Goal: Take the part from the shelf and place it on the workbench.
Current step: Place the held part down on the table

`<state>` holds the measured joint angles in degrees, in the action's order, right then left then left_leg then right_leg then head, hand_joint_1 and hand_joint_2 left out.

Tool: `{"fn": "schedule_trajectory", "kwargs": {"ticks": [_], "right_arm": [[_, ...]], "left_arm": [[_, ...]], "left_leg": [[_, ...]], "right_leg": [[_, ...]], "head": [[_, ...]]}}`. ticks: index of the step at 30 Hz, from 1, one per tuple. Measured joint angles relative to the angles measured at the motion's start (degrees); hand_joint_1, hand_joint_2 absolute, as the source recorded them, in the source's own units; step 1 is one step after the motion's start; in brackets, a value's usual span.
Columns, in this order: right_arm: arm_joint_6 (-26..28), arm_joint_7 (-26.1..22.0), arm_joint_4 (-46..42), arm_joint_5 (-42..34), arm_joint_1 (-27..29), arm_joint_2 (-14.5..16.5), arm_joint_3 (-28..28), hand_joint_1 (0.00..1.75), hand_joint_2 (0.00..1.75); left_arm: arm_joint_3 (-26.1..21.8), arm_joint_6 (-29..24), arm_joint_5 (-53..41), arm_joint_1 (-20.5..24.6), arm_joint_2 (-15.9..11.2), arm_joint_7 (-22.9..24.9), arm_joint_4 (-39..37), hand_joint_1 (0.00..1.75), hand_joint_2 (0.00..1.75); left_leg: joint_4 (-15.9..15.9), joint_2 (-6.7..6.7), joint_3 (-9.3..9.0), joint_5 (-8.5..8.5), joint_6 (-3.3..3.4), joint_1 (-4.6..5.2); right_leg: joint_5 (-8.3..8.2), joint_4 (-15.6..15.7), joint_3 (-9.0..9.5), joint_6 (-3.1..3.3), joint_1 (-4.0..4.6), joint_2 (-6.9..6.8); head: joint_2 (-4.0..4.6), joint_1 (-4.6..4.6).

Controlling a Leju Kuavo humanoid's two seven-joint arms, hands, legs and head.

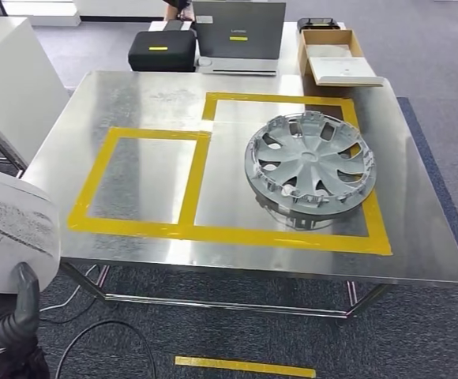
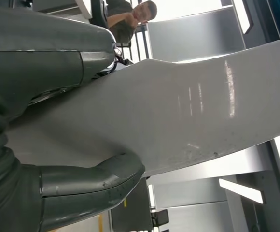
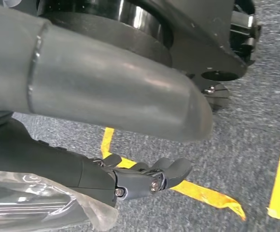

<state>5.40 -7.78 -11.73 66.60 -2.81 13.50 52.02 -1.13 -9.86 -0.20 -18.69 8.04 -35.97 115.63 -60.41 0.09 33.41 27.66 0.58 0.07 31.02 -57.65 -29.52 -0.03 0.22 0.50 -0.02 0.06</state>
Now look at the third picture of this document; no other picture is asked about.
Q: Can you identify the black robot lower body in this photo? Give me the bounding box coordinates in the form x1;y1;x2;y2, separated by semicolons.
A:
2;0;263;112

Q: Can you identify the crumpled yellow floor tape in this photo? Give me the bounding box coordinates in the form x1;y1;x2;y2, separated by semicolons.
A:
100;127;247;221

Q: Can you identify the clear plastic cover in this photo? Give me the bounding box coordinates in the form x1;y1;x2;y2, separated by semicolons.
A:
0;171;119;232

